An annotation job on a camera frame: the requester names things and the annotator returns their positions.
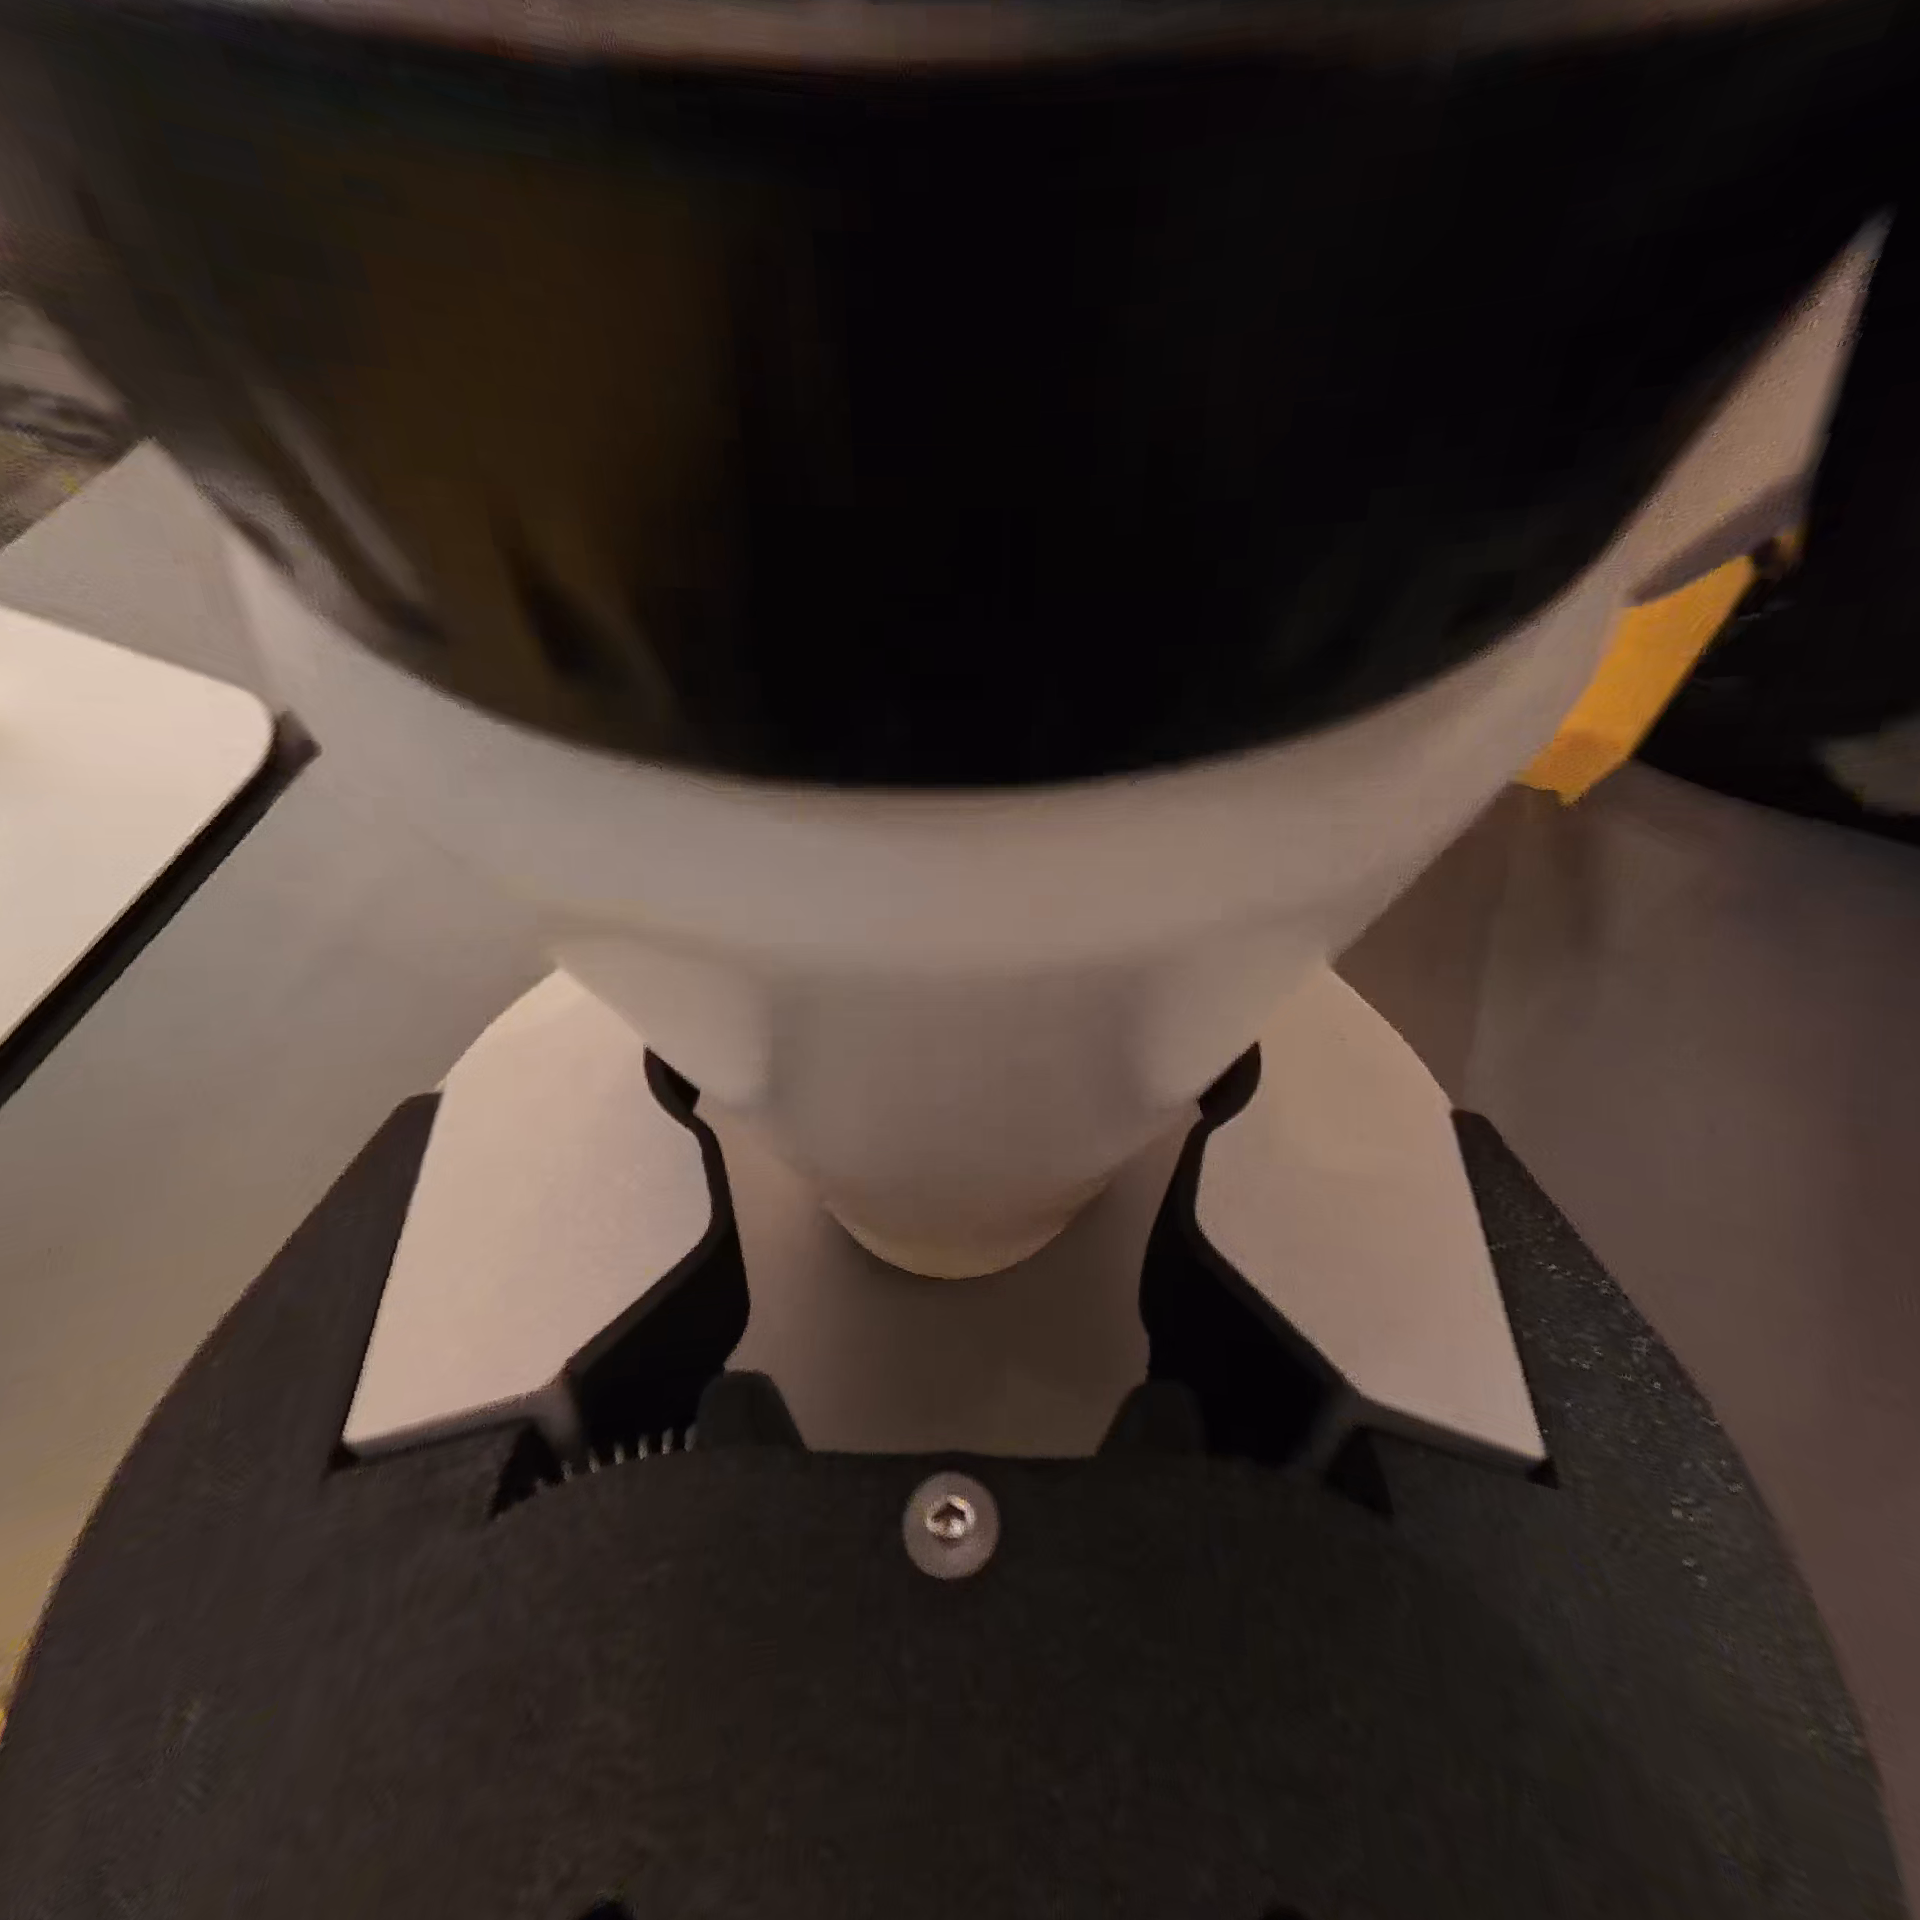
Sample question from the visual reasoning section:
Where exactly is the white plastic bottle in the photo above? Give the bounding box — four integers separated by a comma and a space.
210, 435, 1652, 1279

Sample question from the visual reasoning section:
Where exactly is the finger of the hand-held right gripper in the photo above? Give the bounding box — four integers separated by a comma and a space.
1615, 210, 1894, 605

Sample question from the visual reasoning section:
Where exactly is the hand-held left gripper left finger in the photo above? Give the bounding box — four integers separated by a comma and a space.
335, 967, 751, 1466

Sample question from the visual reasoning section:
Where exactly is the black bottle lid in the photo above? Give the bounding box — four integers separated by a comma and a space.
46, 0, 1893, 789

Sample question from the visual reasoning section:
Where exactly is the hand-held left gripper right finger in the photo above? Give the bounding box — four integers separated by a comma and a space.
1140, 967, 1551, 1479

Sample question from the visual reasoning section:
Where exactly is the yellow plastic bin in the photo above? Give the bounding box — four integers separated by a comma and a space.
1515, 526, 1807, 806

